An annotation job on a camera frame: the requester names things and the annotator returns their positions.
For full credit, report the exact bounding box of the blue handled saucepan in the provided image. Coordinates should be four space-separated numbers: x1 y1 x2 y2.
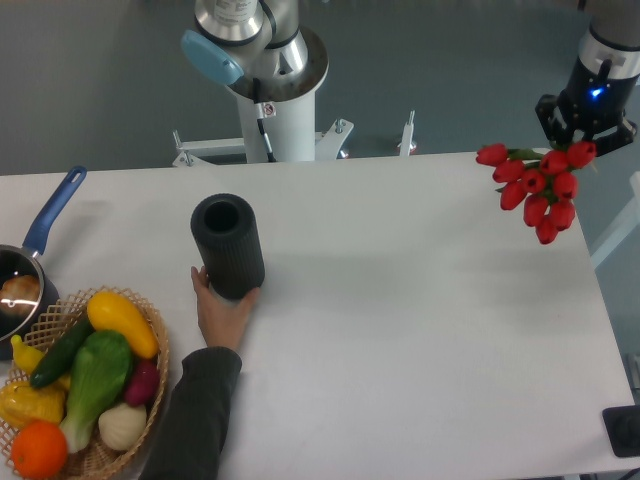
1 166 87 361

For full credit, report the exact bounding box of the woven wicker basket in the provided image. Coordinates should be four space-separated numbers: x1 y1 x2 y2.
24 286 170 479

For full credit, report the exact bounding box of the dark grey sleeved forearm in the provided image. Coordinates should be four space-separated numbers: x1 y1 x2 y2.
140 347 242 479

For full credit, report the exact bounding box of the dark green cucumber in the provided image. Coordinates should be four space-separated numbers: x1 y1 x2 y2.
29 315 94 389

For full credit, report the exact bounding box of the green lettuce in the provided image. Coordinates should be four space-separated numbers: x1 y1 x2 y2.
60 330 133 454

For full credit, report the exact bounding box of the yellow bell pepper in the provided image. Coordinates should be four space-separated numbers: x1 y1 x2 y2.
1 381 66 430

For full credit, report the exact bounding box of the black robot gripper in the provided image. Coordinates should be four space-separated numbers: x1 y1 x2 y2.
535 59 639 157

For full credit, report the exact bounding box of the person's hand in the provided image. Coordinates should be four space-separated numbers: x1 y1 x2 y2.
190 266 261 353

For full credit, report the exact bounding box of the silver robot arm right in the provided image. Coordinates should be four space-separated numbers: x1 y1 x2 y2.
559 1 639 156

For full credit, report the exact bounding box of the black cable on pedestal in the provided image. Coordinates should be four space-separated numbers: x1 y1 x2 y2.
251 78 278 163

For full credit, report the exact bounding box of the yellow banana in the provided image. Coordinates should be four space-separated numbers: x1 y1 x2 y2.
10 335 45 375

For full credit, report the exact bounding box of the black device at edge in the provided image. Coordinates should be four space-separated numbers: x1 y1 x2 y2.
602 405 639 458

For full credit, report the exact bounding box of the purple red radish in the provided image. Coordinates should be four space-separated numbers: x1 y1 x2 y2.
123 360 160 407

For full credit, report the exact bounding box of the silver robot arm blue cap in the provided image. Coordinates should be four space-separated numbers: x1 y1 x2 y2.
181 0 329 102

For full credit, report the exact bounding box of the yellow squash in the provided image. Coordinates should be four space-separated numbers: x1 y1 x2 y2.
86 291 159 360

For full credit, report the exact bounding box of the orange fruit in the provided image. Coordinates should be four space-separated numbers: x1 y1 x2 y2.
10 421 68 479

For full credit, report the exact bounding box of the white garlic bulb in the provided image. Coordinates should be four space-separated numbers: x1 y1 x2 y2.
98 403 147 451

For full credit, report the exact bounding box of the bread roll in pan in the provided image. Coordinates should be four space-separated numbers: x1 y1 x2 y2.
1 275 40 309

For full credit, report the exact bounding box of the dark grey ribbed vase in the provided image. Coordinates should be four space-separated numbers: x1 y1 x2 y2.
190 193 265 300

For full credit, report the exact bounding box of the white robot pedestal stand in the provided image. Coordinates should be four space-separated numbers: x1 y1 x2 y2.
171 79 419 168

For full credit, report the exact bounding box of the red tulip bouquet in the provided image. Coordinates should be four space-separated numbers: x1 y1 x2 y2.
476 141 597 245

